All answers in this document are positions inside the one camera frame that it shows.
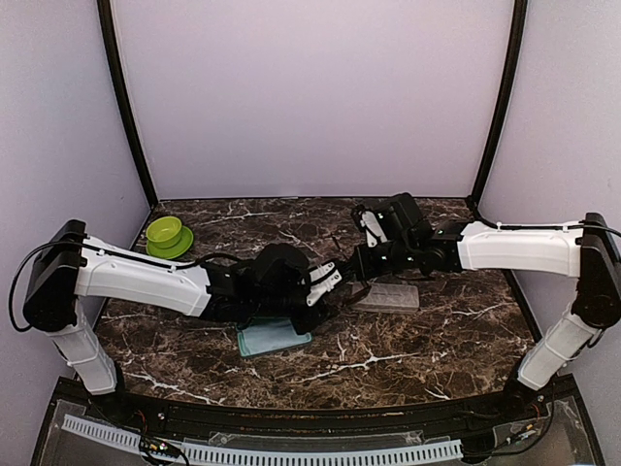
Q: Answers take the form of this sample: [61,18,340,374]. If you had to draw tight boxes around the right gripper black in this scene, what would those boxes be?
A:
[347,238,417,281]

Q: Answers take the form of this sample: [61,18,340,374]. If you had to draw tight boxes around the brown sunglasses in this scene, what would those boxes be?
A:
[327,233,372,308]

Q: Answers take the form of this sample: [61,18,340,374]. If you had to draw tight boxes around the beige glasses case teal lining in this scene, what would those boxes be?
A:
[350,283,420,314]

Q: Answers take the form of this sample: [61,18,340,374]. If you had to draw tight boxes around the blue-grey glasses case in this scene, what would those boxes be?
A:
[236,317,312,358]

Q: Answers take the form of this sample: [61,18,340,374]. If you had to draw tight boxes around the light blue cloth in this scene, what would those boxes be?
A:
[241,319,300,355]

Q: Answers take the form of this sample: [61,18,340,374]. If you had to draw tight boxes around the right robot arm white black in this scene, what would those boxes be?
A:
[352,193,620,421]

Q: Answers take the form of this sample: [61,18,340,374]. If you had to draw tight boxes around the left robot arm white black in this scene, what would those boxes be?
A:
[17,219,343,423]

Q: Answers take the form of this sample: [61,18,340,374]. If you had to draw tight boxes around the green plate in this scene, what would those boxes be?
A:
[147,226,194,260]

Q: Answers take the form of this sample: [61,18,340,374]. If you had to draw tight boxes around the green bowl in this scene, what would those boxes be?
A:
[146,216,182,250]

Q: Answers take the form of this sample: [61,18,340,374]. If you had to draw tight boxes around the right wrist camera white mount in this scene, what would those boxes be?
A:
[351,205,388,248]

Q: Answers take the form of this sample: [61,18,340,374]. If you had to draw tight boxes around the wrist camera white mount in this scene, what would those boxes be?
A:
[351,205,388,248]
[302,261,343,307]

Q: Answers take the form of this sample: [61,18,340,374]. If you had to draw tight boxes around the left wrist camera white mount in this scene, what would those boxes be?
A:
[302,261,343,307]

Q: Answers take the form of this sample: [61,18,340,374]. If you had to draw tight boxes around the black front rail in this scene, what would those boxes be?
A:
[82,390,552,438]

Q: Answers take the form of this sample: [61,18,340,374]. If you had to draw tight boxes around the right black frame post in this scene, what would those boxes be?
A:
[466,0,528,212]

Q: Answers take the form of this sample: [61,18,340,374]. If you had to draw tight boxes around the black frame post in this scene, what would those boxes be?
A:
[96,0,159,209]
[466,0,528,212]

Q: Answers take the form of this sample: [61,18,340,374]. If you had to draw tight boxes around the white slotted cable duct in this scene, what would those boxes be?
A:
[61,415,464,465]

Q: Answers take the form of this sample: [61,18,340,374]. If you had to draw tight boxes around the left black frame post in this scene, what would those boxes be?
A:
[96,0,159,209]

